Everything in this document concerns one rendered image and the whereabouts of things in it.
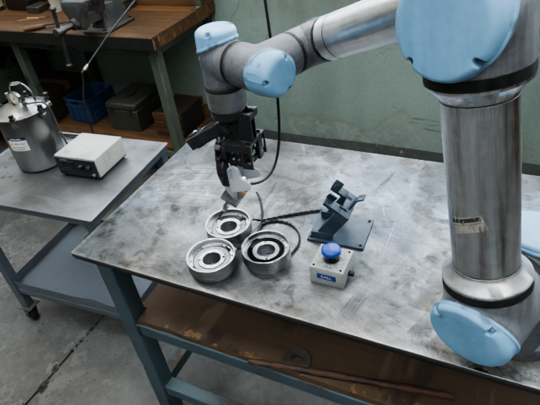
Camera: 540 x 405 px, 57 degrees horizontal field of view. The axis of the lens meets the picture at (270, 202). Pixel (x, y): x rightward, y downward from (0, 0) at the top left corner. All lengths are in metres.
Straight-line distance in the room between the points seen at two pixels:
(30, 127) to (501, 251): 1.51
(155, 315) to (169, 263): 0.28
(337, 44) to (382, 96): 1.79
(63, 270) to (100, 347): 0.35
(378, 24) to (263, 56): 0.18
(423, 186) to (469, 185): 0.67
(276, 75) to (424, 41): 0.32
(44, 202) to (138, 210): 0.48
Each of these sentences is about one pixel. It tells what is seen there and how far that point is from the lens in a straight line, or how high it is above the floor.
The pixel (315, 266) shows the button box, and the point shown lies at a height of 0.85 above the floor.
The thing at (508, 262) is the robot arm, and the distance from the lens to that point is 0.69.
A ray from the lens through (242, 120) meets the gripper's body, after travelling 0.94.
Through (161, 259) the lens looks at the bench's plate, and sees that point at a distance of 1.15.
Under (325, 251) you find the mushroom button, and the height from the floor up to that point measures 0.87.
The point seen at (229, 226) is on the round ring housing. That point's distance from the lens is 1.17.
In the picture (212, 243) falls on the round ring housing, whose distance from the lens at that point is 1.11.
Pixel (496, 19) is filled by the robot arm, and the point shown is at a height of 1.39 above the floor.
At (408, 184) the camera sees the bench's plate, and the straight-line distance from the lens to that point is 1.28.
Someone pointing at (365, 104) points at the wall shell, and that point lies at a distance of 2.66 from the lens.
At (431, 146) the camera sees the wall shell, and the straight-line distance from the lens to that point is 2.70.
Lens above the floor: 1.55
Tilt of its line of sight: 37 degrees down
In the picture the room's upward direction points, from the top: 8 degrees counter-clockwise
